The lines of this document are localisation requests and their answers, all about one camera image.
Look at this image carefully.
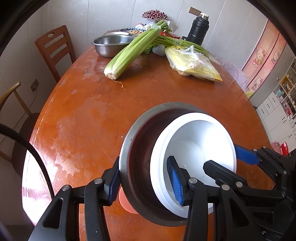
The red small stool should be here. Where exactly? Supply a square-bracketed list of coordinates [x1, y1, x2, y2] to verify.
[280, 142, 289, 156]

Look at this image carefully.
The lower wall outlet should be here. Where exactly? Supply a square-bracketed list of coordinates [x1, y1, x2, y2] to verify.
[30, 79, 39, 92]

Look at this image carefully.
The large steel bowl far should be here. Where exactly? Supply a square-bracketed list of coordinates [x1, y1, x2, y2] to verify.
[92, 35, 134, 58]

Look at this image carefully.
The red bean bag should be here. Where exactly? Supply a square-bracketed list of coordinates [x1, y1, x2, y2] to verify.
[142, 9, 168, 21]

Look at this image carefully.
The patterned plate with food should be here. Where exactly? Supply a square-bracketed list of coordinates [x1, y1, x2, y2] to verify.
[119, 28, 146, 37]

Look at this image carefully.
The brown slatted wooden chair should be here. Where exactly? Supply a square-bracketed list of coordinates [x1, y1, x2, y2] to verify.
[35, 25, 76, 83]

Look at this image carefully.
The white shelf cabinet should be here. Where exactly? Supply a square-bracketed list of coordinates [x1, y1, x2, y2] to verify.
[256, 59, 295, 152]

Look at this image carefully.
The yellow noodles plastic bag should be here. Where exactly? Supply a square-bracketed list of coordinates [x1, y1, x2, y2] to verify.
[165, 46, 222, 82]

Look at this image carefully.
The white foam-netted fruit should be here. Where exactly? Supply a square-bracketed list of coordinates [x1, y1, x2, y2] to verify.
[152, 45, 166, 57]

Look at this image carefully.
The black camera cable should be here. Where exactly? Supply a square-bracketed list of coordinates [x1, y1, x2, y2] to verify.
[0, 123, 56, 200]

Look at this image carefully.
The large celery bunch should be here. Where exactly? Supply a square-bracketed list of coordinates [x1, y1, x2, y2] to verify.
[103, 20, 168, 80]

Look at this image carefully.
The purple cloth on chair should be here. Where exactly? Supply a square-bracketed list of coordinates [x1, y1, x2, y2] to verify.
[215, 56, 247, 92]

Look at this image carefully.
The orange bear-shaped plate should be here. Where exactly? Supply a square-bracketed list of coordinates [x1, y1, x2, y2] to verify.
[119, 187, 138, 214]

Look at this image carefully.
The red noodle cup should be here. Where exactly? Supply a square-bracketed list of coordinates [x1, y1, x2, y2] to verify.
[150, 113, 237, 218]

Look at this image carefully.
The black thermos bottle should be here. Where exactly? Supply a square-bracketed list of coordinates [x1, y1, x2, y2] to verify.
[182, 13, 209, 46]

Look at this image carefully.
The curved armrest wooden chair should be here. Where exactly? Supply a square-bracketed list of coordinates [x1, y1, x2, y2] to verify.
[1, 81, 40, 178]

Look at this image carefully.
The small stainless steel bowl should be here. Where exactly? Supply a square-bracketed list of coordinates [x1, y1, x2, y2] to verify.
[119, 102, 206, 226]

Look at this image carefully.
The pink hello kitty door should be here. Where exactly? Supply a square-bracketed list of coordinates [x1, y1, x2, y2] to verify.
[242, 20, 287, 98]

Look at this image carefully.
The wall power socket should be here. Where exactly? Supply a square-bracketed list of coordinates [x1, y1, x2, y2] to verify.
[188, 6, 201, 16]

